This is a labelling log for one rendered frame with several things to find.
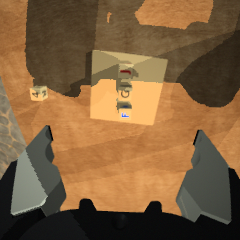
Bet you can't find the light orange mat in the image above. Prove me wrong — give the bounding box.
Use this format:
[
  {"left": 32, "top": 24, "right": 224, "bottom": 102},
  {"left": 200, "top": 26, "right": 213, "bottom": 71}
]
[{"left": 91, "top": 50, "right": 168, "bottom": 125}]

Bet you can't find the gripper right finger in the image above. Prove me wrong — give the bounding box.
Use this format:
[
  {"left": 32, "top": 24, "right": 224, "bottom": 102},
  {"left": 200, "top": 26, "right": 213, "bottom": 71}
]
[{"left": 176, "top": 130, "right": 240, "bottom": 240}]

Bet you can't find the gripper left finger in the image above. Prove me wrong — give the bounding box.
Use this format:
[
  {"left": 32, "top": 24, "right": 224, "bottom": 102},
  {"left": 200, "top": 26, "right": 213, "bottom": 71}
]
[{"left": 0, "top": 125, "right": 67, "bottom": 240}]

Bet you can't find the beige letter block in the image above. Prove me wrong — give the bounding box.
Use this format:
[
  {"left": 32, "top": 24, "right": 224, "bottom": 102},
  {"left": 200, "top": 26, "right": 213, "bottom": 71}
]
[
  {"left": 119, "top": 105, "right": 132, "bottom": 121},
  {"left": 30, "top": 86, "right": 48, "bottom": 101},
  {"left": 118, "top": 63, "right": 134, "bottom": 79},
  {"left": 118, "top": 84, "right": 133, "bottom": 101}
]

